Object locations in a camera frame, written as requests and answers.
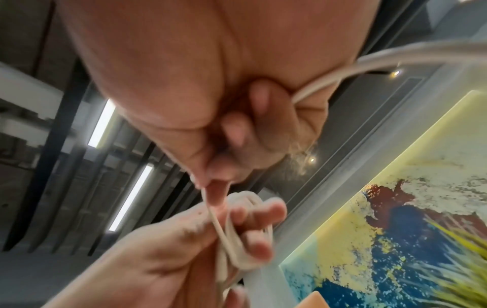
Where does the person's right hand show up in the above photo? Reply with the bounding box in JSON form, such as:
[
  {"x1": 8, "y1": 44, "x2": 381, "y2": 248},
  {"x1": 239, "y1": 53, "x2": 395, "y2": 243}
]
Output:
[{"x1": 56, "y1": 0, "x2": 381, "y2": 206}]

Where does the person's left hand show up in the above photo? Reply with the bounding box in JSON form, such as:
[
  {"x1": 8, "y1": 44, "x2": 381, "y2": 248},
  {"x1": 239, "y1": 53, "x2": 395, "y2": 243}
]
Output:
[{"x1": 42, "y1": 198, "x2": 288, "y2": 308}]

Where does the long cream white cable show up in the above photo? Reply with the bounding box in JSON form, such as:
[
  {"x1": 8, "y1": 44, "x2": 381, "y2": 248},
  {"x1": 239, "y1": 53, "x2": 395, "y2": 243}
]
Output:
[{"x1": 199, "y1": 40, "x2": 487, "y2": 301}]

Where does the row of ceiling light strips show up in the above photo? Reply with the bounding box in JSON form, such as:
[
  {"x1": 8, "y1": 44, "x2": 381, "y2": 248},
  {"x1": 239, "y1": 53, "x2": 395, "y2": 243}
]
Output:
[{"x1": 87, "y1": 99, "x2": 153, "y2": 232}]

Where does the orange chair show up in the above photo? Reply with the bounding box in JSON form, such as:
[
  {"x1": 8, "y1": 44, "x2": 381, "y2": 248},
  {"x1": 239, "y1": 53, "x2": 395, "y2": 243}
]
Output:
[{"x1": 300, "y1": 290, "x2": 332, "y2": 308}]

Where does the green potted plant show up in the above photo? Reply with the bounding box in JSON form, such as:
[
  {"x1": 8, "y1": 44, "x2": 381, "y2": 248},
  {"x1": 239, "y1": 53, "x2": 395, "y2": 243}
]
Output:
[{"x1": 399, "y1": 216, "x2": 487, "y2": 308}]

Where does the colourful abstract wall painting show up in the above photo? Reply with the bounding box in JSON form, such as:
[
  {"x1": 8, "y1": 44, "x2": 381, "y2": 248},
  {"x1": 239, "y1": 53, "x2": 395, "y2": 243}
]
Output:
[{"x1": 279, "y1": 90, "x2": 487, "y2": 308}]

